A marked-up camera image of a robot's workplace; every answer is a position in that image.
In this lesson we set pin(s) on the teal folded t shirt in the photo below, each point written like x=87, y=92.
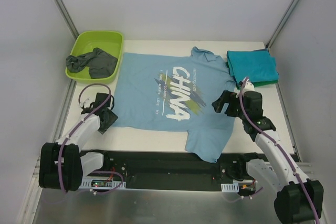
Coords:
x=258, y=66

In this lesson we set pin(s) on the left aluminium frame post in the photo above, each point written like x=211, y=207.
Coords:
x=67, y=18

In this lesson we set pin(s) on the dark blue folded t shirt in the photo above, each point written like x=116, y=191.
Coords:
x=264, y=49

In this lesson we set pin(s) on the left white slotted cable duct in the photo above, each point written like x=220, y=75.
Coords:
x=101, y=184

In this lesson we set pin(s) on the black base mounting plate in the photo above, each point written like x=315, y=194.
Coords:
x=177, y=171

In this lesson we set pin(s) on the aluminium frame post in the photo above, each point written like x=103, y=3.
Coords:
x=67, y=18
x=283, y=21

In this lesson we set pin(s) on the front aluminium rail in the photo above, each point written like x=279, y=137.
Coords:
x=307, y=168

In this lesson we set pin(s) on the green folded t shirt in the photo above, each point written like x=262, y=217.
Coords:
x=256, y=84

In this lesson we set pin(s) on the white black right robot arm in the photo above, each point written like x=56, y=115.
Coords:
x=298, y=198

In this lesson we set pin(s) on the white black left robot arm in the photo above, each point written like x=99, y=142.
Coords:
x=61, y=164

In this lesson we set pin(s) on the white slotted cable duct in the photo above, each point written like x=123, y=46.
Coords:
x=101, y=184
x=230, y=188

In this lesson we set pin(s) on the right white slotted cable duct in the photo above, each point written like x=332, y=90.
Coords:
x=230, y=188

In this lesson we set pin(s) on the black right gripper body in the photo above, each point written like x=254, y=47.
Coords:
x=229, y=104

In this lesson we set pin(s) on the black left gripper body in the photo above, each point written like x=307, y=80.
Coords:
x=109, y=119

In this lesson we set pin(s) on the light blue t shirt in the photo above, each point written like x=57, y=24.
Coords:
x=175, y=94

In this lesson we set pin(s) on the right aluminium frame post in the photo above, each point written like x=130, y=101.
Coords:
x=283, y=21

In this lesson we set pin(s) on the grey crumpled t shirt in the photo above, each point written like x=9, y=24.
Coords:
x=100, y=63

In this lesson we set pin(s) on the lime green plastic basin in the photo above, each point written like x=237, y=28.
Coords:
x=109, y=41

